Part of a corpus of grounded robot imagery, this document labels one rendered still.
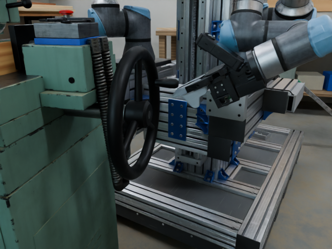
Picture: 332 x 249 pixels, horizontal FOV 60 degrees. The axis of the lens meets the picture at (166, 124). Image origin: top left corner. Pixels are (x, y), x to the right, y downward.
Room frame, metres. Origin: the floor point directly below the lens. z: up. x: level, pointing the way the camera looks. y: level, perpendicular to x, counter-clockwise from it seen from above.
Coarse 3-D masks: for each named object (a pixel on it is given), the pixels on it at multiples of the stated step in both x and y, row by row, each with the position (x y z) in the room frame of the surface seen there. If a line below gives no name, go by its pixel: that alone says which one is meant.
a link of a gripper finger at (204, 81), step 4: (208, 76) 0.64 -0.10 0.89; (212, 76) 0.63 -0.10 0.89; (216, 76) 0.64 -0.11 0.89; (200, 80) 0.64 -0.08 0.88; (204, 80) 0.63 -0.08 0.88; (208, 80) 0.62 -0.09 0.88; (192, 84) 0.64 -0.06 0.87; (196, 84) 0.63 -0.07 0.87; (200, 84) 0.63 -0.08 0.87; (204, 84) 0.63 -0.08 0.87; (188, 88) 0.65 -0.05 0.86; (192, 88) 0.65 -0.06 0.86; (196, 88) 0.64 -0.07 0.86; (188, 92) 0.65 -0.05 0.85
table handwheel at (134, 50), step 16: (144, 48) 0.62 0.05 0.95; (128, 64) 0.53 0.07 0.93; (144, 64) 0.67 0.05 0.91; (112, 80) 0.51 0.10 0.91; (112, 96) 0.48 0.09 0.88; (64, 112) 0.63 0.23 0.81; (80, 112) 0.62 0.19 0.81; (96, 112) 0.61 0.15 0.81; (112, 112) 0.47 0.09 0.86; (128, 112) 0.58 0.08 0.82; (144, 112) 0.57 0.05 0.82; (112, 128) 0.46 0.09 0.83; (128, 128) 0.55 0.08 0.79; (112, 144) 0.46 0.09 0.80; (128, 144) 0.52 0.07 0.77; (144, 144) 0.66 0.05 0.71; (112, 160) 0.47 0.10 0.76; (144, 160) 0.61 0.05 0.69; (128, 176) 0.50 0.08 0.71
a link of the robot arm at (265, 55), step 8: (256, 48) 0.62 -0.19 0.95; (264, 48) 0.61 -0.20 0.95; (272, 48) 0.60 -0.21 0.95; (256, 56) 0.60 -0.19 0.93; (264, 56) 0.60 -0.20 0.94; (272, 56) 0.59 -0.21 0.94; (256, 64) 0.60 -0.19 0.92; (264, 64) 0.59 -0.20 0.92; (272, 64) 0.59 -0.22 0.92; (280, 64) 0.59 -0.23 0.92; (264, 72) 0.60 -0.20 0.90; (272, 72) 0.60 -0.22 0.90; (280, 72) 0.60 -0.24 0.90
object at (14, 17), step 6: (0, 0) 0.66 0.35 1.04; (6, 0) 0.67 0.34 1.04; (12, 0) 0.69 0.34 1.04; (0, 6) 0.65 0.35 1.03; (0, 12) 0.65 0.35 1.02; (6, 12) 0.67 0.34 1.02; (12, 12) 0.68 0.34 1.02; (18, 12) 0.70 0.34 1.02; (0, 18) 0.65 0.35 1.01; (6, 18) 0.66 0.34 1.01; (12, 18) 0.68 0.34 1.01; (18, 18) 0.70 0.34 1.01
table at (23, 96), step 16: (0, 80) 0.53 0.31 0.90; (16, 80) 0.53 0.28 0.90; (32, 80) 0.54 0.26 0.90; (0, 96) 0.46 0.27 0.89; (16, 96) 0.50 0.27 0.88; (32, 96) 0.54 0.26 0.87; (48, 96) 0.55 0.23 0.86; (64, 96) 0.54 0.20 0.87; (80, 96) 0.53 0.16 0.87; (96, 96) 0.59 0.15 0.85; (0, 112) 0.46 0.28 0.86; (16, 112) 0.49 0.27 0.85
